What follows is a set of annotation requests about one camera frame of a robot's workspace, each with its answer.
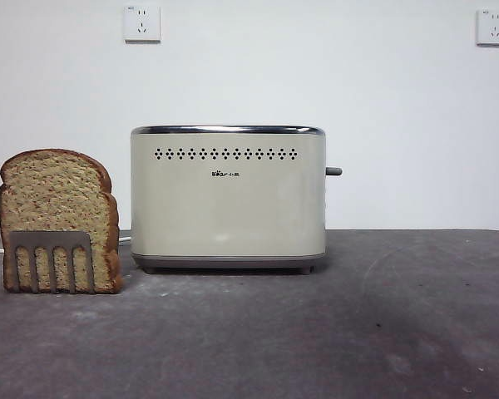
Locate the brown bread slice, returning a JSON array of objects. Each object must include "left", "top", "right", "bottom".
[{"left": 0, "top": 148, "right": 126, "bottom": 295}]

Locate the white wall socket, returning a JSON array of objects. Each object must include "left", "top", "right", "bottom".
[
  {"left": 476, "top": 8, "right": 499, "bottom": 47},
  {"left": 123, "top": 4, "right": 162, "bottom": 44}
]

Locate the silver metal toast rack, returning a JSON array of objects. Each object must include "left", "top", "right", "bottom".
[{"left": 8, "top": 230, "right": 96, "bottom": 294}]

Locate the cream toaster with chrome rim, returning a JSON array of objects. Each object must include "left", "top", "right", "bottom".
[{"left": 129, "top": 123, "right": 328, "bottom": 275}]

